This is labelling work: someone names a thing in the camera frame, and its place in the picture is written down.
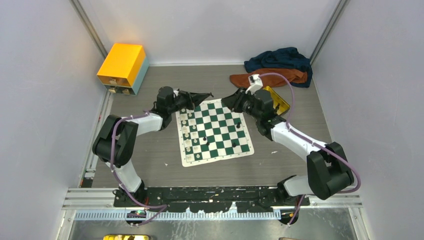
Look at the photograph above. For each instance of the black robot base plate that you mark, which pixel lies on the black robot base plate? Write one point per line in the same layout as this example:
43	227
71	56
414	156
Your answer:
213	199

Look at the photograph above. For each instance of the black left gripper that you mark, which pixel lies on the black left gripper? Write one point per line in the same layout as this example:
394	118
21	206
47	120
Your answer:
192	98

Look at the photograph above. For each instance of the aluminium wall rail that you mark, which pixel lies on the aluminium wall rail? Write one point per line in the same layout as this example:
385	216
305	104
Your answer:
80	11
335	16

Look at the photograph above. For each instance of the yellow teal drawer box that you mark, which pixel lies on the yellow teal drawer box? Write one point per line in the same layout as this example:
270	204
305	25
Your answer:
124	69

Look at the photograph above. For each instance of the green white chess mat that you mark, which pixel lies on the green white chess mat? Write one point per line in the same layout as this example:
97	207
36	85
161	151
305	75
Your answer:
226	131

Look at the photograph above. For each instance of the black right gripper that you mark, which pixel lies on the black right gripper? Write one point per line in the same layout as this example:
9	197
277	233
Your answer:
234	102

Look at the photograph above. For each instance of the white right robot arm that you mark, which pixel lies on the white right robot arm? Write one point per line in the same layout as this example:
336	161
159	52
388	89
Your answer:
327	169

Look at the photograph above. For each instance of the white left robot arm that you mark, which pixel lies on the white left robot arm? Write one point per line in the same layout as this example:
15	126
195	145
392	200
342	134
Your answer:
115	142

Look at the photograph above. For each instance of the gold metal tin tray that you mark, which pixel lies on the gold metal tin tray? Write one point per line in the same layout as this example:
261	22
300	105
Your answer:
279	104

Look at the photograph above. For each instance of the dark blue cloth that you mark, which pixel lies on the dark blue cloth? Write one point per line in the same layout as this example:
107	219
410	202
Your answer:
282	58

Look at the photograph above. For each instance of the orange brown cloth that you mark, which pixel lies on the orange brown cloth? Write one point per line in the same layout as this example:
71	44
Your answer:
294	76

